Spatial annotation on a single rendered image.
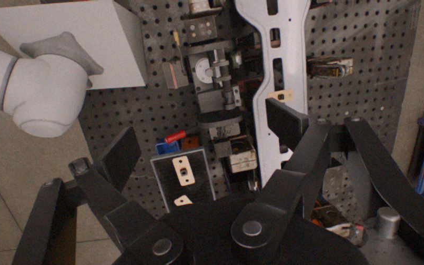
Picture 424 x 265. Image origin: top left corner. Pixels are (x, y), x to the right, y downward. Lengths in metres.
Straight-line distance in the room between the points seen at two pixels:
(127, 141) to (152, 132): 0.83
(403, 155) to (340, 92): 1.72
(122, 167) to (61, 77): 0.57
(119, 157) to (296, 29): 0.63
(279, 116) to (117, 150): 0.13
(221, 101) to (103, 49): 0.45
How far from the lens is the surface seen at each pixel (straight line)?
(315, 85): 1.11
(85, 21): 0.74
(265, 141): 0.74
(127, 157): 0.19
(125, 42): 0.76
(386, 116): 1.41
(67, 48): 0.79
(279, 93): 0.70
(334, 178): 0.90
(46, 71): 0.73
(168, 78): 0.58
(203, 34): 0.53
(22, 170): 2.41
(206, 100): 0.50
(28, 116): 0.69
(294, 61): 0.71
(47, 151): 2.20
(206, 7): 0.59
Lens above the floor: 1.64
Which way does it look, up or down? 69 degrees down
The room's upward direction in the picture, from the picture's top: 167 degrees clockwise
